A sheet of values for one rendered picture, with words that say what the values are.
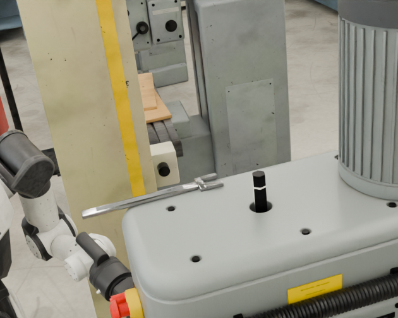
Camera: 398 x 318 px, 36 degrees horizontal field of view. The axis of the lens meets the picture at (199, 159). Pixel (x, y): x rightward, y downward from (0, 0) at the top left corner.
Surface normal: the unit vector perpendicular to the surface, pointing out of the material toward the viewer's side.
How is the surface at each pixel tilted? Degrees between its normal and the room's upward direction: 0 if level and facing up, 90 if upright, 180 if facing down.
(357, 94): 90
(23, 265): 0
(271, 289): 90
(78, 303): 0
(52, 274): 0
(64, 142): 90
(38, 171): 106
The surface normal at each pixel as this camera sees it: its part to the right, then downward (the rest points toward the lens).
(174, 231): -0.11, -0.87
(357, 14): -0.85, 0.33
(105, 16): 0.28, 0.43
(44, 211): 0.67, 0.52
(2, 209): 0.97, -0.09
